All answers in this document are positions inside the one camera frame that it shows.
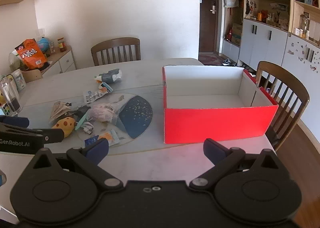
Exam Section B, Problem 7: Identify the blue globe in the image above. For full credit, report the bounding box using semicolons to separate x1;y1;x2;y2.
37;38;49;52

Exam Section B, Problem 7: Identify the white wall cabinet unit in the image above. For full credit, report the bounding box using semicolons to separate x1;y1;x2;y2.
220;0;320;128

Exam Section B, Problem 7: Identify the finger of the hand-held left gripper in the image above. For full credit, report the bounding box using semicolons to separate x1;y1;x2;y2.
32;128;65;145
0;115;30;127

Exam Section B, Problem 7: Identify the white sideboard with wooden top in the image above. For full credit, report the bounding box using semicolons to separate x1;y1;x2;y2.
22;45;77;83

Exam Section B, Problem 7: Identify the mint green stick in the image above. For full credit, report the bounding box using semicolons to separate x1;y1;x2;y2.
76;113;88;131

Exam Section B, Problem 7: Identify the orange snack bag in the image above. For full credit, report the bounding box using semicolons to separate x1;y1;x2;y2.
15;38;48;69

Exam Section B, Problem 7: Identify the brown wooden chair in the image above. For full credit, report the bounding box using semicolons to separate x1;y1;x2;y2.
91;37;141;66
255;61;310;152

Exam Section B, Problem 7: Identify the colourful cube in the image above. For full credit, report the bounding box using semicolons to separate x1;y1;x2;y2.
0;103;12;116

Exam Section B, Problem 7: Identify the tan paper packet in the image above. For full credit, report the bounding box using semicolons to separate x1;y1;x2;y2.
49;101;72;122

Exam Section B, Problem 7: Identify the white marble desktop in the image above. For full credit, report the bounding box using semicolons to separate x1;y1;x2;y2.
0;58;278;228

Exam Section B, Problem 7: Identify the red cardboard box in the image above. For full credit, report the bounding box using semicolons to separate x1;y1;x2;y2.
162;65;279;145

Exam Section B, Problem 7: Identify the light wooden chair backrest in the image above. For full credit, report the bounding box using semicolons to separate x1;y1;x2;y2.
21;69;43;83

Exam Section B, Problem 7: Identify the blue packet with orange print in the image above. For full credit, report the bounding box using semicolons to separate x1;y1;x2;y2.
84;129;119;147

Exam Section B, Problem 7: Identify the dark packet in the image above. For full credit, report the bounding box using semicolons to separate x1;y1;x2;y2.
71;106;90;118

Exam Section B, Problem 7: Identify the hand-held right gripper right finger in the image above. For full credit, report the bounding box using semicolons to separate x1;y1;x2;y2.
189;138;279;190

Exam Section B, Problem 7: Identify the white grey snack bag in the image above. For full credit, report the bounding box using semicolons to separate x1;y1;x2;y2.
94;68;123;84

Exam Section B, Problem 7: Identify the small white clip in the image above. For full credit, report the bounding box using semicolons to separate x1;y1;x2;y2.
80;122;94;135

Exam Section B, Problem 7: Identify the pale pink snack packet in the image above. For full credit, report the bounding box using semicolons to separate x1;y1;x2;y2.
89;103;120;123

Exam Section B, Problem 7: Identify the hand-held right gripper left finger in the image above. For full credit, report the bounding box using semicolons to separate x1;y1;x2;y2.
33;139;124;191

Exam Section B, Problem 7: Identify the white packet with black print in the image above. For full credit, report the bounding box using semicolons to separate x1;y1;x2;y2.
83;89;105;104

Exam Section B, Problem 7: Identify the dark brown door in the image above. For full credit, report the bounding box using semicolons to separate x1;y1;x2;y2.
199;0;224;56

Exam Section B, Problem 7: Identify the glass cup with dark liquid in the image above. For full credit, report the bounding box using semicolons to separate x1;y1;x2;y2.
0;77;22;116

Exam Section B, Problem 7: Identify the patterned pouch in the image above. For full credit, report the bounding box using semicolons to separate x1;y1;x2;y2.
11;69;27;92

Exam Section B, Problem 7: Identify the yellow spotted plush toy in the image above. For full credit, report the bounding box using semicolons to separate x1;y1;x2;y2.
52;117;78;138

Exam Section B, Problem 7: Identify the wooden wall shelf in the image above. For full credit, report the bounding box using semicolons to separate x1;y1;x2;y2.
0;0;29;6

